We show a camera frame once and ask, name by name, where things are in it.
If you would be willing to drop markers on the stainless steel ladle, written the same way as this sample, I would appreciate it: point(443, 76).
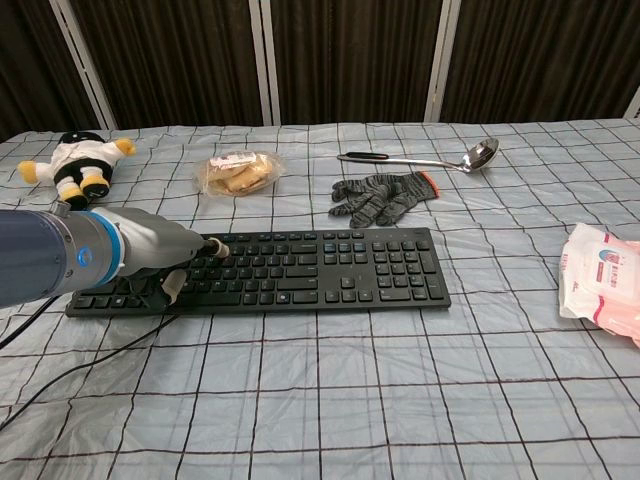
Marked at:
point(482, 152)

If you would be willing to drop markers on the pink white wet wipes pack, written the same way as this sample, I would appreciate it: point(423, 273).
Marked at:
point(600, 275)

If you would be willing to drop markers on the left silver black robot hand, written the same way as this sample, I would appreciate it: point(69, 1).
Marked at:
point(155, 240)

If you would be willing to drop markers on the grey knit work glove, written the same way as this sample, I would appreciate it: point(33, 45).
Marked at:
point(385, 200)

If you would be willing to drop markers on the black white plush doll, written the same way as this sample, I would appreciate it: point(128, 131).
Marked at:
point(80, 155)

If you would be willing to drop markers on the white partition frame post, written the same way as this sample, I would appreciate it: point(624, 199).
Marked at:
point(82, 60)
point(265, 60)
point(635, 105)
point(441, 60)

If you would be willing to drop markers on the black computer keyboard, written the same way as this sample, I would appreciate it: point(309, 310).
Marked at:
point(340, 270)

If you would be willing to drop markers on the black pleated curtain panel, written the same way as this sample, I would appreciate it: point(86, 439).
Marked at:
point(30, 60)
point(540, 60)
point(175, 60)
point(350, 60)

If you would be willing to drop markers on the bagged bread in clear wrap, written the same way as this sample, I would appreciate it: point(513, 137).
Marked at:
point(240, 175)

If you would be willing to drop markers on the blue checkered tablecloth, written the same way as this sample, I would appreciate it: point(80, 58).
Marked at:
point(350, 390)

